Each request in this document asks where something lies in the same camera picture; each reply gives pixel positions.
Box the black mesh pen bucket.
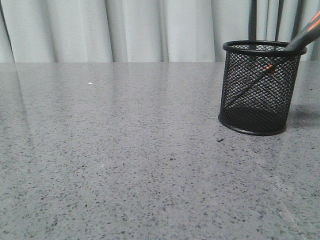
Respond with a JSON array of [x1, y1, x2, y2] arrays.
[[218, 40, 307, 136]]

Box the light grey curtain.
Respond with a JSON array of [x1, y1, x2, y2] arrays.
[[0, 0, 320, 63]]

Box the grey orange handled scissors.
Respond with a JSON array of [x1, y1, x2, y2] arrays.
[[227, 11, 320, 106]]

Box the black vertical pole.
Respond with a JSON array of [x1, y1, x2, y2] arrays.
[[248, 0, 257, 41]]

